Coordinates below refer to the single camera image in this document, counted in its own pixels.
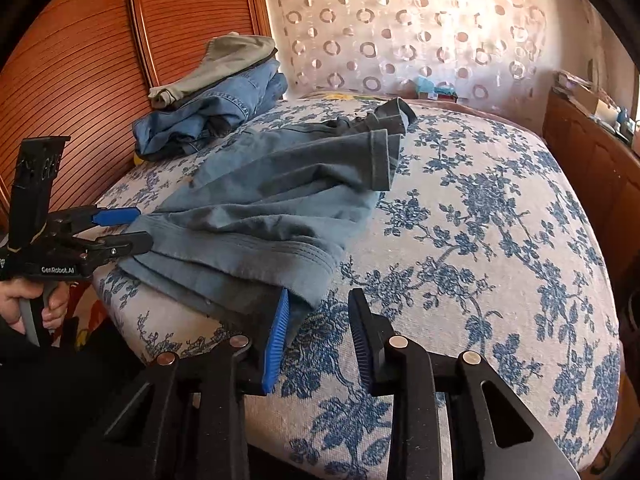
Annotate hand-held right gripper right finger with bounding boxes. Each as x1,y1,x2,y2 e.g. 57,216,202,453
347,287,583,480

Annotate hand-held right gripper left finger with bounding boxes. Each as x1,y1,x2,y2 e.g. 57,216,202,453
65,287,291,480

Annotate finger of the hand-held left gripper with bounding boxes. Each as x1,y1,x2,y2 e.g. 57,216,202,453
72,232,155,266
47,206,142,236

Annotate grey-blue pants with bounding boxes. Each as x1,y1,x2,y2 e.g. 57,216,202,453
120,97,419,322

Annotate folded olive pants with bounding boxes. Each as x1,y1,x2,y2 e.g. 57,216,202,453
148,32,279,110

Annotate person's left hand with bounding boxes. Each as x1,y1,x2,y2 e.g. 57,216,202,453
0,281,69,334

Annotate colourful floor mat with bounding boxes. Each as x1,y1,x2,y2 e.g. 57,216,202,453
60,280,109,356

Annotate wooden slatted headboard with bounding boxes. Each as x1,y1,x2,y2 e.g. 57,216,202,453
0,0,274,241

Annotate folded blue denim jeans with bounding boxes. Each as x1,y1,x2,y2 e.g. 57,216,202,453
132,59,290,163

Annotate blue floral bedspread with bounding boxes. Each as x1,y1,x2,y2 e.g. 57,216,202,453
92,97,624,480

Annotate colourful floral mauve blanket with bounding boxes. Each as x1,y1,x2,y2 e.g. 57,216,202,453
297,91,545,136

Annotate box with blue cloth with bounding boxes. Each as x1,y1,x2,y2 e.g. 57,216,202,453
414,76,459,101

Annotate long wooden cabinet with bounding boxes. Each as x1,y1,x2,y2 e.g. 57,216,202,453
542,87,640,293

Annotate sheer curtain with circles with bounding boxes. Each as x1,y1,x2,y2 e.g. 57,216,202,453
260,0,601,131

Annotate stack of papers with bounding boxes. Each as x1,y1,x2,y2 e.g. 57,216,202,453
552,70,596,95

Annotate cardboard box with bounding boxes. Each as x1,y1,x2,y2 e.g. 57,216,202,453
570,80,617,117

